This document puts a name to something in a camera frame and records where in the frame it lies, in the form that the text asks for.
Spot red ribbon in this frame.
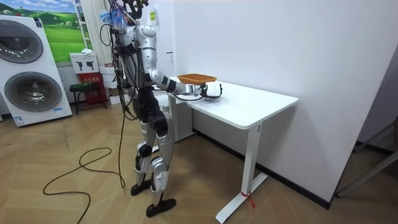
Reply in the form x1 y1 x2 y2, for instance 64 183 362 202
241 190 257 210

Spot cable bundle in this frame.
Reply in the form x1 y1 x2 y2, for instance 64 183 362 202
99 0 133 32

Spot robot legs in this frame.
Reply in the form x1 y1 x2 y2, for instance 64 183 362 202
130 93 177 218

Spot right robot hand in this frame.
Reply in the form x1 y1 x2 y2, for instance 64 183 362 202
202 82 224 100

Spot white bucket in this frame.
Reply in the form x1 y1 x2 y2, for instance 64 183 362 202
99 63 118 90

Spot white washing machine tower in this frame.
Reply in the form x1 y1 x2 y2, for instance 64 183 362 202
0 14 73 128

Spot white ribbed radiator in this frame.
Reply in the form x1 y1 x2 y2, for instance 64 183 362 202
79 0 113 67

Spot white cardboard box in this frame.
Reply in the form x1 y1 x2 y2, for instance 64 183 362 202
69 52 100 75

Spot robot body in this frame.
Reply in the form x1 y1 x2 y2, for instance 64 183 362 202
99 0 162 123

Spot black small bench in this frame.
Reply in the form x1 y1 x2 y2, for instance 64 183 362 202
68 82 109 116

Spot black floor cable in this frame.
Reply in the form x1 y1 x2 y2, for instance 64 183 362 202
42 105 127 224

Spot green landscape wall poster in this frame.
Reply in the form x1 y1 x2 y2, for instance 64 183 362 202
0 0 94 65

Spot grey tripod legs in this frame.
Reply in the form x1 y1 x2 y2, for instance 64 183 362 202
335 119 398 198

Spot brown woven basket tray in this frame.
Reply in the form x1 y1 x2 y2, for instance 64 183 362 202
176 73 218 86

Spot white standing desk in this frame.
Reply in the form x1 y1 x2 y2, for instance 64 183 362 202
154 76 300 224

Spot red cabinet box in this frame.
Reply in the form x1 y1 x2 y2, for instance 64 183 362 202
77 72 108 105

